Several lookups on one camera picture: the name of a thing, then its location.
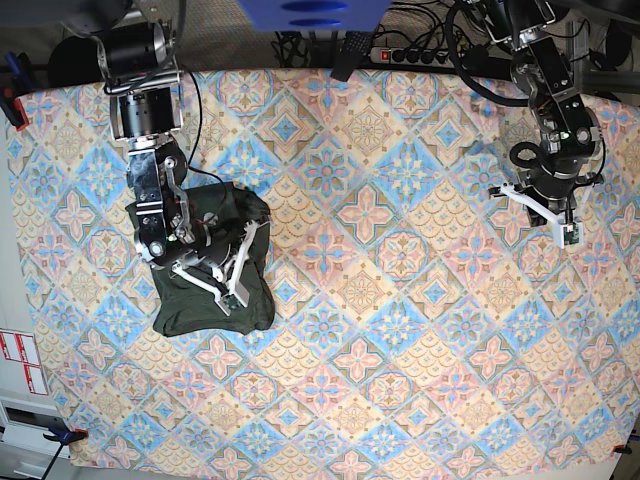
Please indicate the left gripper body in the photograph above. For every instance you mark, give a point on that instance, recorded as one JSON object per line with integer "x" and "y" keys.
{"x": 554, "y": 191}

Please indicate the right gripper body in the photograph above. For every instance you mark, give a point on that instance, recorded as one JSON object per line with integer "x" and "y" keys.
{"x": 214, "y": 255}

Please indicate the dark green long-sleeve shirt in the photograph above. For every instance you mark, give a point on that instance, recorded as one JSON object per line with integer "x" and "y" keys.
{"x": 210, "y": 300}

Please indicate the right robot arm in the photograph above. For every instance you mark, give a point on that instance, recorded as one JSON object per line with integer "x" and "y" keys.
{"x": 143, "y": 83}

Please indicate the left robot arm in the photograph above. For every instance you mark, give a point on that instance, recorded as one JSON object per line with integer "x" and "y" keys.
{"x": 552, "y": 171}

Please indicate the colourful patterned tablecloth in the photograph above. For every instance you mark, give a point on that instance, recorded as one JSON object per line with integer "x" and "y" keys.
{"x": 422, "y": 330}

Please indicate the white power strip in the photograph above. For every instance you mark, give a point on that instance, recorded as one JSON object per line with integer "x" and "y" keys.
{"x": 409, "y": 57}

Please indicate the red white labels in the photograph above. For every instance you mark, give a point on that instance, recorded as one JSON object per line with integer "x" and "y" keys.
{"x": 21, "y": 348}

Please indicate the black round stand base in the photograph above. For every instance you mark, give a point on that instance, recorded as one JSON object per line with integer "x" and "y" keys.
{"x": 73, "y": 62}

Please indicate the blue plastic box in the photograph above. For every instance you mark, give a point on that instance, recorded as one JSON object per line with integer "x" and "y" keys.
{"x": 302, "y": 15}

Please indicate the black remote control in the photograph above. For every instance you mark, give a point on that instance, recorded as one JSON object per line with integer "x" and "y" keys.
{"x": 356, "y": 46}

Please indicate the orange clamp bottom right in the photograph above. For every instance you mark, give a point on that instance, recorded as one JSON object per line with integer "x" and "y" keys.
{"x": 622, "y": 449}

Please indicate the blue clamp bottom left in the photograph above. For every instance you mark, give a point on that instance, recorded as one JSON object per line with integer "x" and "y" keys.
{"x": 63, "y": 438}

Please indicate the blue clamp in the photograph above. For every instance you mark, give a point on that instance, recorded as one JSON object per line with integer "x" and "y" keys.
{"x": 63, "y": 438}
{"x": 11, "y": 104}

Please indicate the blue clamp top left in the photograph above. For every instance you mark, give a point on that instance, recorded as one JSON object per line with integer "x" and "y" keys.
{"x": 11, "y": 104}

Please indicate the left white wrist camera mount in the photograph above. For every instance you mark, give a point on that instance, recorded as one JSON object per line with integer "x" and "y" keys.
{"x": 564, "y": 232}

